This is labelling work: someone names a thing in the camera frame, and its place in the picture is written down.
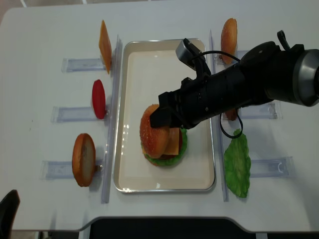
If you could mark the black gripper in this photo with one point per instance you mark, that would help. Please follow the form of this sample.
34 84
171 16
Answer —
185 107

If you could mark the sesame bun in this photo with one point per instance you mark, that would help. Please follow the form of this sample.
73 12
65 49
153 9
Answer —
229 37
154 140

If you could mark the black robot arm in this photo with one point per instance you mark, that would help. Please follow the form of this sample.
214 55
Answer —
265 73

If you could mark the orange cheese slice on burger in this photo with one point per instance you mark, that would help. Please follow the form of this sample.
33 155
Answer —
172 146

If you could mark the brown meat patty on burger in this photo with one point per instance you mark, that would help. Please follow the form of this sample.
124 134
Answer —
166 156

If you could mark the green lettuce leaf on burger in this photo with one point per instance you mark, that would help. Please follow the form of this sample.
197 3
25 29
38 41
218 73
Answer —
184 143

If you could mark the standing brown meat patty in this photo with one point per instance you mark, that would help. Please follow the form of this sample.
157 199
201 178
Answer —
231 114

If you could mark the standing red tomato slice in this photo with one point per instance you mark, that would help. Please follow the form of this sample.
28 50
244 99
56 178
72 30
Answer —
99 100

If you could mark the standing green lettuce leaf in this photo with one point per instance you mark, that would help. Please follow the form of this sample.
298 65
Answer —
237 164

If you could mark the standing orange cheese slice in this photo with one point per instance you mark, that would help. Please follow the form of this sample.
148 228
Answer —
105 47

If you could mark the clear holder for lettuce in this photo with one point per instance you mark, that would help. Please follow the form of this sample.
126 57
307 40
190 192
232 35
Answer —
275 168

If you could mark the clear holder for tomato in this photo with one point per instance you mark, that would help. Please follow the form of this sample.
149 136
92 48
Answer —
65 114

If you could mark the clear holder for cheese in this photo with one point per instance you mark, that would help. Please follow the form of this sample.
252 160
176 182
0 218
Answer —
82 65

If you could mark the white metal serving tray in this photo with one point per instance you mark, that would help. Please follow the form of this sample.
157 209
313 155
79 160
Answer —
151 68

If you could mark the standing bottom bun slice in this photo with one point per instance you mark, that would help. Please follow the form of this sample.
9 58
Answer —
83 160

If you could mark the clear holder for patty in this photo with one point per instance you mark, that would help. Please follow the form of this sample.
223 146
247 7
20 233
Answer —
270 110

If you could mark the clear holder for bottom bun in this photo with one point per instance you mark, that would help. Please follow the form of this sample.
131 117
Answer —
51 170

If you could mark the black chair back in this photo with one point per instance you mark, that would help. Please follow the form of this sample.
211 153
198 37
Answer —
8 209

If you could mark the left long clear rail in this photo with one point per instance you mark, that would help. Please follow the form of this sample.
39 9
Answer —
113 115

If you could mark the long clear rail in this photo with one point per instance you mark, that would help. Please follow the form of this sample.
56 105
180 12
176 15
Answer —
218 131
113 115

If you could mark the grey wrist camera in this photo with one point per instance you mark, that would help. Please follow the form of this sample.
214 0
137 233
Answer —
189 54

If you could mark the right long clear rail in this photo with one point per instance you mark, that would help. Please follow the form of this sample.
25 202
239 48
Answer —
218 131

